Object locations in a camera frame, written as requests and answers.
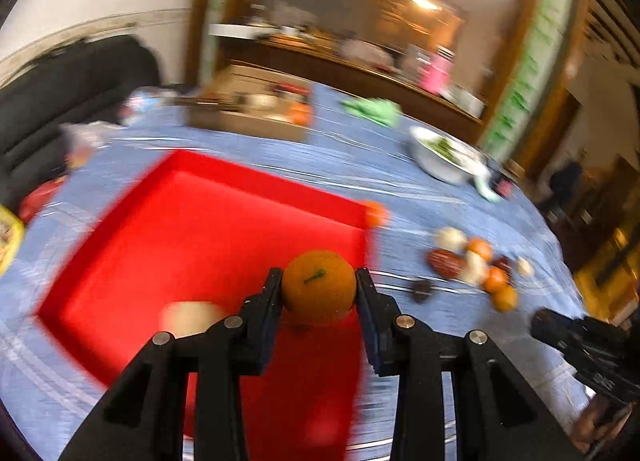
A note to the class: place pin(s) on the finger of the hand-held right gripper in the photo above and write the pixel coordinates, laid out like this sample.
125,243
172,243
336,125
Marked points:
552,328

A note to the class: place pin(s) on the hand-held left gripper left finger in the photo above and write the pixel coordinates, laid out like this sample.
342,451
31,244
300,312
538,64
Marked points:
270,311

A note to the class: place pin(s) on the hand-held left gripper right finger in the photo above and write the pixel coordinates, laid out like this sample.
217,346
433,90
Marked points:
367,321

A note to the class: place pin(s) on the large brownish orange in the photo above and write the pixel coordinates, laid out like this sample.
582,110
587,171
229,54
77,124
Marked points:
320,296

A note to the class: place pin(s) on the small orange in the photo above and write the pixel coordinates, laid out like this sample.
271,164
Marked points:
300,114
504,299
376,214
478,248
495,279

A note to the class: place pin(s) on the reddish brown jujube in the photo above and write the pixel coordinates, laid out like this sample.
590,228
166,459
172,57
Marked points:
442,262

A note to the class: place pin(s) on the red tray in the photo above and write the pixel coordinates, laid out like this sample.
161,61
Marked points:
200,241

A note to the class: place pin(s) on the person's right hand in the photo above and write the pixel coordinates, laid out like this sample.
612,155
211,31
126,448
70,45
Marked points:
592,423

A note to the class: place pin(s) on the black jar with red label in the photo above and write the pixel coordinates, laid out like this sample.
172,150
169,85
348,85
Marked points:
504,184

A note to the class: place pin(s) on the blue checked tablecloth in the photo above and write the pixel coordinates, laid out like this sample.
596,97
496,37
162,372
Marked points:
325,166

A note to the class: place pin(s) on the pale green white utensil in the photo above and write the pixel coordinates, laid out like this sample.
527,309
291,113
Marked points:
486,185

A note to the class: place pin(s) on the white bowl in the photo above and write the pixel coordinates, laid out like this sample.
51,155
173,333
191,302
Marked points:
440,168

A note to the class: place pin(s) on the cardboard box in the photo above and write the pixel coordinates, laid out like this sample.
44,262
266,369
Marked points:
250,128

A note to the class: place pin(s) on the green vegetables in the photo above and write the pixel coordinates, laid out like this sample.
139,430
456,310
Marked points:
445,147

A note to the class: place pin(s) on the green cloth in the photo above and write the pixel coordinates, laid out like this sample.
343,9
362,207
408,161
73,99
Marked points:
372,111

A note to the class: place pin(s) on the dark long utensil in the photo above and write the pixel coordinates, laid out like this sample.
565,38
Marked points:
205,102

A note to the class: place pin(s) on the clear plastic bag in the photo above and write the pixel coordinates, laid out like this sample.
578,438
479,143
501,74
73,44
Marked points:
85,143
142,103

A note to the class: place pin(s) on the wooden sideboard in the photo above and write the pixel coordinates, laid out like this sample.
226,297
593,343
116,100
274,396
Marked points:
350,76

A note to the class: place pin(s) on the red plastic bag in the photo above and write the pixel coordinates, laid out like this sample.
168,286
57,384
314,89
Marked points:
40,198

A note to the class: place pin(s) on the pink bottle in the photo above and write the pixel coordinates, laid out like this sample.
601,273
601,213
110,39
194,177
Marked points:
434,73

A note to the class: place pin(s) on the green bamboo print strip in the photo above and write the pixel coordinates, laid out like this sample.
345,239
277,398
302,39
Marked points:
530,66

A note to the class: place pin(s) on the yellow snack packet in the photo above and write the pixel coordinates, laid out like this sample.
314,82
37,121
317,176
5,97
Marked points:
10,241

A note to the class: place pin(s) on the white flat board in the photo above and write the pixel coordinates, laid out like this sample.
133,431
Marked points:
245,31

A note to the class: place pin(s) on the black sofa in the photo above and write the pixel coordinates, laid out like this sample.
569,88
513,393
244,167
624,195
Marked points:
60,106

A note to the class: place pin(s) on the wooden framed mirror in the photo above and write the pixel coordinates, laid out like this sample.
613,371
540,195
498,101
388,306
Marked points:
350,1

